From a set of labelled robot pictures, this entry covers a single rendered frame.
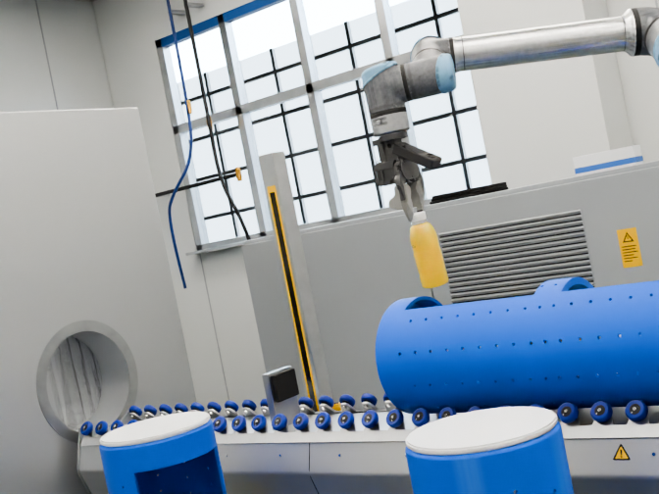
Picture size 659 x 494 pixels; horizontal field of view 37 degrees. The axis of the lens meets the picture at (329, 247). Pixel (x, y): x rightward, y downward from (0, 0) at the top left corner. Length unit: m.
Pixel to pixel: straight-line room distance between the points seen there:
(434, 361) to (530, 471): 0.58
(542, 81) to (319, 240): 1.37
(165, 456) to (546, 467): 1.01
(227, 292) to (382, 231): 2.66
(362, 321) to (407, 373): 2.22
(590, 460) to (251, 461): 0.97
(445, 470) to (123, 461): 0.96
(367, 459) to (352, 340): 2.15
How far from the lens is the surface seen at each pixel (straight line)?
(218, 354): 7.01
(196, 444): 2.43
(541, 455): 1.74
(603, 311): 2.05
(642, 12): 2.53
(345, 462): 2.47
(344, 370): 4.62
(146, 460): 2.40
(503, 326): 2.14
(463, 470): 1.71
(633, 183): 3.78
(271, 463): 2.64
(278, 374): 2.69
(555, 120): 4.96
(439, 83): 2.34
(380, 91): 2.34
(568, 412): 2.15
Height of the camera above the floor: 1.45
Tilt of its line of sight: 1 degrees down
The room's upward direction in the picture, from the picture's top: 11 degrees counter-clockwise
